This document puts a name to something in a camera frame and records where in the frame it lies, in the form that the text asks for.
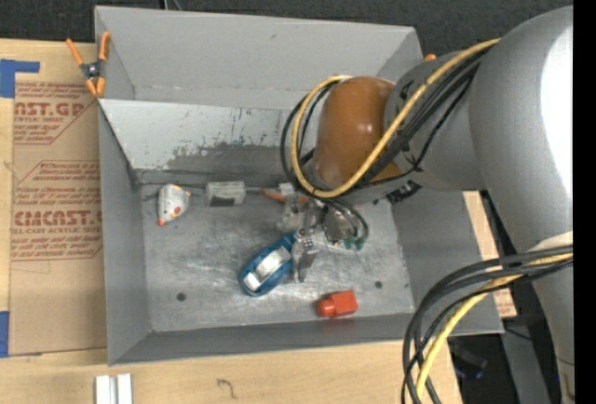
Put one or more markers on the red block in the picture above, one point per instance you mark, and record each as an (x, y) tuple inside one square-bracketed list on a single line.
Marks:
[(339, 303)]

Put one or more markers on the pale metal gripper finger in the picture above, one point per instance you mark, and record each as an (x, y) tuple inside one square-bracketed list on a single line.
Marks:
[(313, 257), (299, 263)]

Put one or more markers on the clear glass thing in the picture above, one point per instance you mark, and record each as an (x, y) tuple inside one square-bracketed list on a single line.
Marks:
[(288, 217)]

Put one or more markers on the white toy chicken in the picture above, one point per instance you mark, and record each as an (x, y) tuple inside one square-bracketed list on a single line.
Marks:
[(171, 203)]

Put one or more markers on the brown cardboard board, red print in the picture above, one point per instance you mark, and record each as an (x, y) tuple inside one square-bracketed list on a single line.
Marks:
[(51, 290)]

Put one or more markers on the orange and white small tool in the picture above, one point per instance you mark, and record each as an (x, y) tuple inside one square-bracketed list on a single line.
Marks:
[(272, 195)]

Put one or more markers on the grey metal bin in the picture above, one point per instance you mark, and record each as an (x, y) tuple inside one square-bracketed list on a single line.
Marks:
[(209, 262)]

